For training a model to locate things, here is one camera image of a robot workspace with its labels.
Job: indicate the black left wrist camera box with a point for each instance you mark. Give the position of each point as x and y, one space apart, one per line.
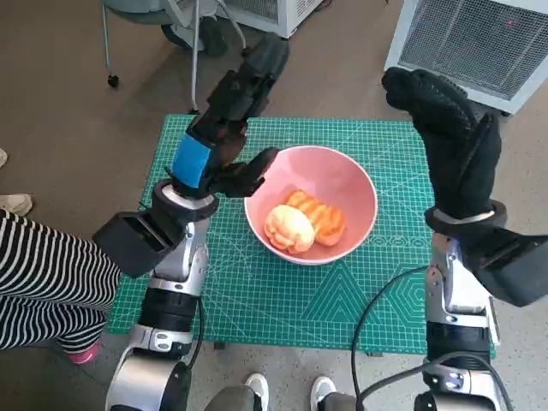
137 240

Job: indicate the grey chair with casters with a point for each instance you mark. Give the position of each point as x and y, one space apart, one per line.
132 6

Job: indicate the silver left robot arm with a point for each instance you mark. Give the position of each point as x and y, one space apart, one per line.
180 265

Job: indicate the round bread bun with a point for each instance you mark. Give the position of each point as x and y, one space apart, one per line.
287 229

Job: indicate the black bag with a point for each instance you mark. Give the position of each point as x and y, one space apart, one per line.
212 38

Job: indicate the person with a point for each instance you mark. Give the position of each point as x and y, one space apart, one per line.
43 274

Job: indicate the white appliance with glass door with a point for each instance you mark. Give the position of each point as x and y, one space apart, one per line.
274 13

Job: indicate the pink bowl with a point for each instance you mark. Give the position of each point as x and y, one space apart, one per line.
338 184

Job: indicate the long striped bread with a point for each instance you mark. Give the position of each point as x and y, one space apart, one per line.
327 218

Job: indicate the green cutting mat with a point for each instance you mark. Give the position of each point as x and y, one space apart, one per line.
257 299

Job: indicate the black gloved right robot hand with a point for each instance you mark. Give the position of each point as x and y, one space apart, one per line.
458 158

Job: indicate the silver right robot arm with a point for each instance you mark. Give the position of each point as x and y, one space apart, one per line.
458 291

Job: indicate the white cabinet with mesh grille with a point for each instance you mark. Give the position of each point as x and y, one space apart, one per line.
466 43

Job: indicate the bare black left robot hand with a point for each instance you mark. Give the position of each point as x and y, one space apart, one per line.
192 160

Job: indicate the pink shoe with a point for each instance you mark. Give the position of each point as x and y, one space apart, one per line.
85 354

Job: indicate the person's leg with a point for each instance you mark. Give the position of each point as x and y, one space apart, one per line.
231 398
338 401

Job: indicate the white shoe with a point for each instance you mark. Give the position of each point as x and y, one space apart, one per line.
2 157
15 204
257 385
322 388

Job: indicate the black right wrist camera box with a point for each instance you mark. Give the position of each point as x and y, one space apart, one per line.
514 265

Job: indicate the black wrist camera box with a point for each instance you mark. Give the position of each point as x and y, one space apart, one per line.
137 240
514 265

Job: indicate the black table bracket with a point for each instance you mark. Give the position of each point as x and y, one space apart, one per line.
218 345
372 353

